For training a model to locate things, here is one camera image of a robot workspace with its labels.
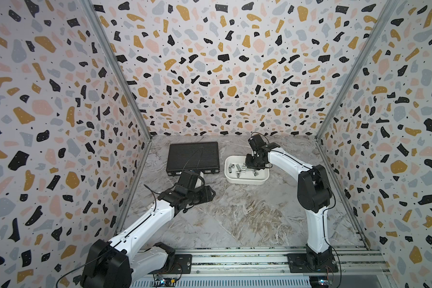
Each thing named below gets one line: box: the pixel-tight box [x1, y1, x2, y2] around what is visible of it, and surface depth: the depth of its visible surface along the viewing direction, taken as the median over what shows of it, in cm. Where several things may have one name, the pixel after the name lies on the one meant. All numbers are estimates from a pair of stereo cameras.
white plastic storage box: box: [224, 155, 270, 185], surface depth 105 cm
